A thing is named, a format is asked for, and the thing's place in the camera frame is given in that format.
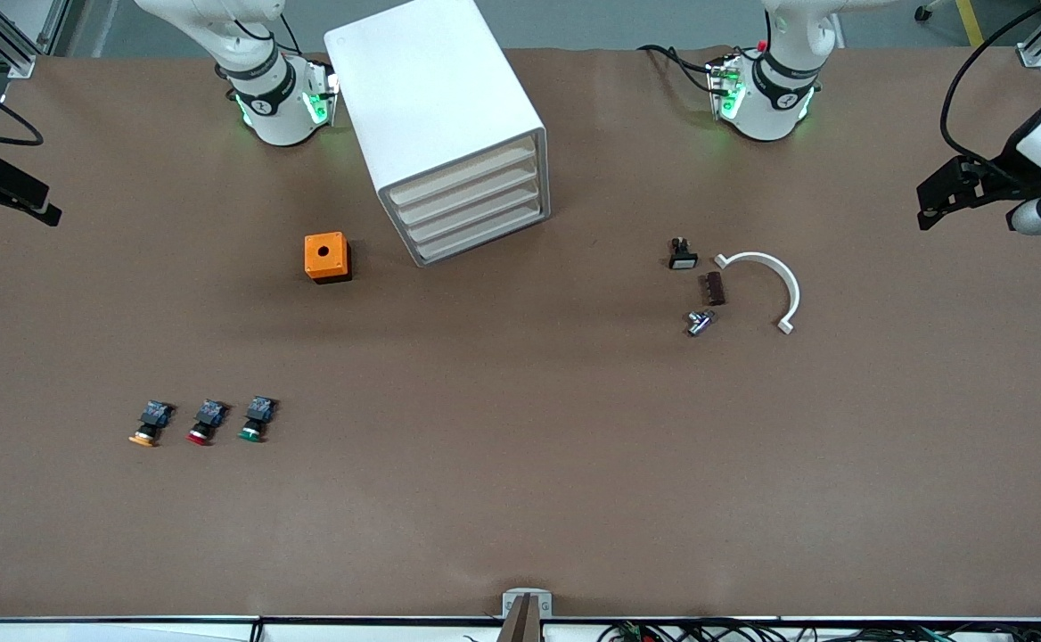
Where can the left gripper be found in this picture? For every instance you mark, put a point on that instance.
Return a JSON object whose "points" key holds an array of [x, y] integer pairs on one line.
{"points": [[1004, 176]]}

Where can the yellow push button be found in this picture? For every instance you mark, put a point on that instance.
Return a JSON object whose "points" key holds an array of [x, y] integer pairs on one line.
{"points": [[153, 419]]}

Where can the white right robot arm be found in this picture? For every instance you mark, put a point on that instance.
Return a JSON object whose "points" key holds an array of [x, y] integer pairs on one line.
{"points": [[275, 107]]}

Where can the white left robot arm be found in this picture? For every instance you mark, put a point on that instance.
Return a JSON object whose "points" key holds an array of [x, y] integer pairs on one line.
{"points": [[774, 111]]}

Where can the red push button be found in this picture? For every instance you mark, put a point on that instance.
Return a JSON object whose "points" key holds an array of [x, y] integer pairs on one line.
{"points": [[209, 417]]}

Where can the green push button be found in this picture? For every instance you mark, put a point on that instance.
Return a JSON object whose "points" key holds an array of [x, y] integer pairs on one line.
{"points": [[258, 415]]}

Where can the black caster wheel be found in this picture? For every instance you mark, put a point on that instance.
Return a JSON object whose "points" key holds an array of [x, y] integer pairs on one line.
{"points": [[926, 12]]}

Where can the brown terminal block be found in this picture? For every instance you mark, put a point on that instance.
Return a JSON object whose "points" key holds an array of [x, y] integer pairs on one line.
{"points": [[713, 289]]}

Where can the silver metal connector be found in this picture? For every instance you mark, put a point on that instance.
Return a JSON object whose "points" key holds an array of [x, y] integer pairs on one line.
{"points": [[700, 323]]}

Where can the brown table cover mat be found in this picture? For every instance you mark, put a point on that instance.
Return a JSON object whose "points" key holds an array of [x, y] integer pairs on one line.
{"points": [[520, 446]]}

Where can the white curved plastic bracket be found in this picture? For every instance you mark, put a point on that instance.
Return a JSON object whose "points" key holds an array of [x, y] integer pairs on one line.
{"points": [[788, 281]]}

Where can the black rectangular white-capped switch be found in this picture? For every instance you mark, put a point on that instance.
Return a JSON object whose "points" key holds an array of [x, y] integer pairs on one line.
{"points": [[683, 259]]}

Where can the orange button enclosure box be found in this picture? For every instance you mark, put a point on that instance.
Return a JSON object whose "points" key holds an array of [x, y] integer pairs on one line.
{"points": [[335, 257]]}

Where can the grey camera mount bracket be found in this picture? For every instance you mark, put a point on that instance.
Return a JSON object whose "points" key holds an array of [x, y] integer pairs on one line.
{"points": [[527, 606]]}

